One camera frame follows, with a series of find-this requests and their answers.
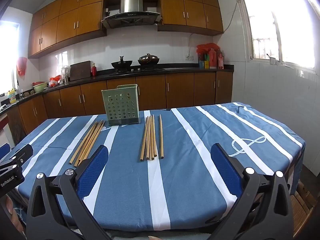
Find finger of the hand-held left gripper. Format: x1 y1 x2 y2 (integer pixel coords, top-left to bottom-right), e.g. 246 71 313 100
0 144 34 173

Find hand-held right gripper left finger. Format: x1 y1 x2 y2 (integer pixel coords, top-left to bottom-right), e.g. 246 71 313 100
26 144 112 240

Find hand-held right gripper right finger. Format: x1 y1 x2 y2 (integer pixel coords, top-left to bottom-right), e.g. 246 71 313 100
207 143 295 240

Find wooden chopstick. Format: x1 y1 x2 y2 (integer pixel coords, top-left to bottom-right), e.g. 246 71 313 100
152 114 158 158
159 114 165 159
69 121 98 165
87 121 107 155
78 120 103 163
84 120 105 159
146 115 151 161
150 115 154 161
139 116 150 162
74 120 101 167

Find green perforated utensil holder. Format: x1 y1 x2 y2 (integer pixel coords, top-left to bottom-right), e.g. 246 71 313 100
101 84 141 126

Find person's left hand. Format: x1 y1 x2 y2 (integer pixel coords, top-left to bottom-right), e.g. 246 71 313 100
0 195 17 220

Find blue chair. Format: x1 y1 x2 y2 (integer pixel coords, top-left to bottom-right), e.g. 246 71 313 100
0 143 11 160

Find dark leaning board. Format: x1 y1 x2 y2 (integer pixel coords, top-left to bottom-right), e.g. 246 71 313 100
7 109 27 144

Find blue white striped tablecloth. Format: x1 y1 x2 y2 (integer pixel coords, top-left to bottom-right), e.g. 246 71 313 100
17 102 306 232

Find metal faucet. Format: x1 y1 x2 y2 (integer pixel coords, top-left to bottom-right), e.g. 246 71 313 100
15 79 23 99

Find green bowl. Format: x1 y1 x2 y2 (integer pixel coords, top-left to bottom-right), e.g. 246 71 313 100
32 81 48 93

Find red white plastic bag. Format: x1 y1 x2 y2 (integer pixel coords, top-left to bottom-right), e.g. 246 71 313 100
49 75 64 87

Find wooden chair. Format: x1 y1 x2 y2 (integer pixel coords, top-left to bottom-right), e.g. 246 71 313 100
290 180 317 228

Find red hanging plastic bag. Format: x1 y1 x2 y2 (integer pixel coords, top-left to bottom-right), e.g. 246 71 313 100
16 57 27 77

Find clear glass cups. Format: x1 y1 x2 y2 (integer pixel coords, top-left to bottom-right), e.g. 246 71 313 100
61 66 71 83

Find small kitchen window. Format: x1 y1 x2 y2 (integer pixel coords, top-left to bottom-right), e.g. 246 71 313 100
0 21 20 94

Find dark cutting board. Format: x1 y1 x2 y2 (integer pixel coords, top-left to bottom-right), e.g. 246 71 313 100
70 60 92 81

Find wooden lower cabinets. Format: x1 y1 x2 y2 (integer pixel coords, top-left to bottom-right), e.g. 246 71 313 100
7 71 233 143

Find wooden cabinets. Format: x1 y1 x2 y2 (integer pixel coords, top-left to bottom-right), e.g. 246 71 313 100
7 71 233 143
28 0 224 59

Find dark red bottle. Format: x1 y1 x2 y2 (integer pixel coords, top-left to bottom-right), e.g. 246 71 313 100
216 49 224 70

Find large red bottle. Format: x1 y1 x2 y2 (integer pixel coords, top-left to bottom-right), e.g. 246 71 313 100
209 48 217 69

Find black kitchen countertop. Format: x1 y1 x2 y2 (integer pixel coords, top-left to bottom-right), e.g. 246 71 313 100
0 64 234 115

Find black wok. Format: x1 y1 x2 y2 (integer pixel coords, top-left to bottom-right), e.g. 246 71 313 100
111 56 133 70

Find black gas stove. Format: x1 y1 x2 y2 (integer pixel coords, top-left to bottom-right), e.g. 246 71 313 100
110 66 164 77

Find red crumpled plastic bag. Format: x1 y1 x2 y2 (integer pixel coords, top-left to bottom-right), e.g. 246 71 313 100
196 43 220 55

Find pot with lid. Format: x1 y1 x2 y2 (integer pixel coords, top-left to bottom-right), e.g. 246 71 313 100
138 53 160 66

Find wooden upper cabinets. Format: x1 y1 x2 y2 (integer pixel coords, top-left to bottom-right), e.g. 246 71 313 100
28 0 224 59

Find large sliding window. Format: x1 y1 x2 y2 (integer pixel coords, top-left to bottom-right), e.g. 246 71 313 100
234 0 320 74

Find steel range hood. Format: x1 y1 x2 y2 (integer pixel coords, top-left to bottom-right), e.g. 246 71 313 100
101 0 163 29

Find white wall cable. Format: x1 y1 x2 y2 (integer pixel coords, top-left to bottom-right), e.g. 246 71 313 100
188 2 238 57

